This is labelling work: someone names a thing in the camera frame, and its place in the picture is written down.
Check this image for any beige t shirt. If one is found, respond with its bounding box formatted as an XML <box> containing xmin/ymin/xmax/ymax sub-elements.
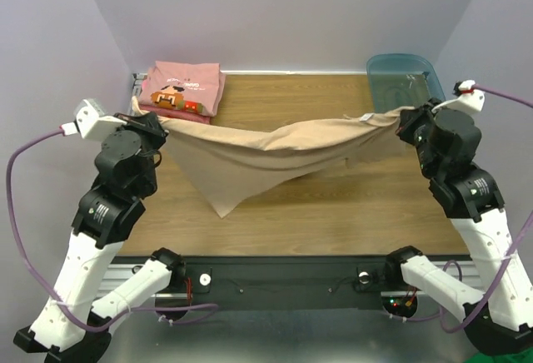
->
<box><xmin>131</xmin><ymin>96</ymin><xmax>411</xmax><ymax>219</ymax></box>

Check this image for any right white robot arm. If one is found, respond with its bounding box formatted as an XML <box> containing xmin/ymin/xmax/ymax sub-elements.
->
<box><xmin>383</xmin><ymin>98</ymin><xmax>532</xmax><ymax>356</ymax></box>

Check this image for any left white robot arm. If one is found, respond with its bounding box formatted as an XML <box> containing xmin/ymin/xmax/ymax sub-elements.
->
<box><xmin>13</xmin><ymin>109</ymin><xmax>186</xmax><ymax>362</ymax></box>

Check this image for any plain pink folded t shirt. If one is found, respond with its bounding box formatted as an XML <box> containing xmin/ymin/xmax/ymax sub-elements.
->
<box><xmin>137</xmin><ymin>73</ymin><xmax>226</xmax><ymax>124</ymax></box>

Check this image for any teal plastic bin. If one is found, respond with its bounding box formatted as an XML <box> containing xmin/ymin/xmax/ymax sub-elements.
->
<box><xmin>366</xmin><ymin>53</ymin><xmax>446</xmax><ymax>113</ymax></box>

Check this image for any pink printed folded t shirt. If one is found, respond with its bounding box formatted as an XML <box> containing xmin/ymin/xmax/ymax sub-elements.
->
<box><xmin>138</xmin><ymin>61</ymin><xmax>225</xmax><ymax>117</ymax></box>

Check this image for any green cloth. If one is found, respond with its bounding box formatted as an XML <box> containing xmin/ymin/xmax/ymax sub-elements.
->
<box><xmin>465</xmin><ymin>348</ymin><xmax>533</xmax><ymax>363</ymax></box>

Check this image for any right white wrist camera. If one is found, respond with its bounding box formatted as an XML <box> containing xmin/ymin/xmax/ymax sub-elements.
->
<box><xmin>431</xmin><ymin>80</ymin><xmax>485</xmax><ymax>116</ymax></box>

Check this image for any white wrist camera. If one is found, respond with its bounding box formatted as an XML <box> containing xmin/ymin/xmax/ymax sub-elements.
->
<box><xmin>60</xmin><ymin>98</ymin><xmax>127</xmax><ymax>142</ymax></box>
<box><xmin>431</xmin><ymin>80</ymin><xmax>485</xmax><ymax>116</ymax></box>

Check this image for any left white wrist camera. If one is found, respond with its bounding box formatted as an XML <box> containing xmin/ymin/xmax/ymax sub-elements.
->
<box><xmin>60</xmin><ymin>98</ymin><xmax>127</xmax><ymax>142</ymax></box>

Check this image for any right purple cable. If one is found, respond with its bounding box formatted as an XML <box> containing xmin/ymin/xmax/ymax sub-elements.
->
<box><xmin>389</xmin><ymin>82</ymin><xmax>533</xmax><ymax>334</ymax></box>

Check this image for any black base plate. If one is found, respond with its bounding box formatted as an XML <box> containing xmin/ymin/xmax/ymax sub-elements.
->
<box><xmin>153</xmin><ymin>254</ymin><xmax>421</xmax><ymax>312</ymax></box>

